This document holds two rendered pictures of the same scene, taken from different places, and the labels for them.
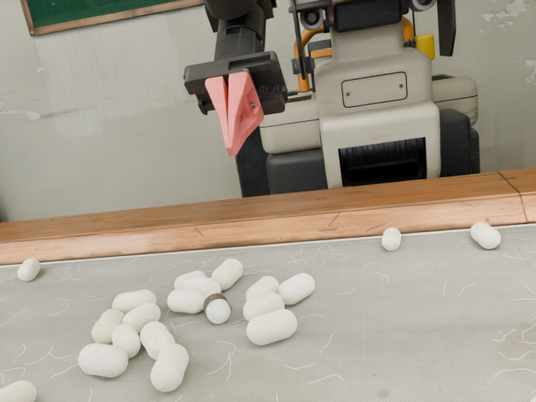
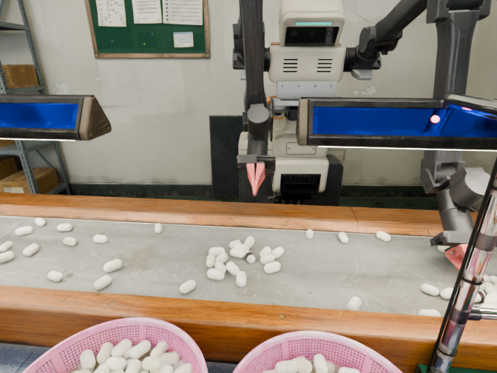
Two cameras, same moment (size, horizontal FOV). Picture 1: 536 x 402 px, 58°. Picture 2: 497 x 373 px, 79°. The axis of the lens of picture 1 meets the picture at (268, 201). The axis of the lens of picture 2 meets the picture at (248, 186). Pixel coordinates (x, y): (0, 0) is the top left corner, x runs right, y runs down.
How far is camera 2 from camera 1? 0.34 m
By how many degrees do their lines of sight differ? 9
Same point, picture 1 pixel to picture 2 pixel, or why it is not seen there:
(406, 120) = (313, 165)
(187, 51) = (190, 83)
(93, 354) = (214, 272)
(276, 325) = (274, 267)
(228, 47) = (255, 149)
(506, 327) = (346, 274)
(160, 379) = (240, 283)
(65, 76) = (113, 85)
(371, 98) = (299, 152)
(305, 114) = not seen: hidden behind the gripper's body
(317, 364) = (288, 281)
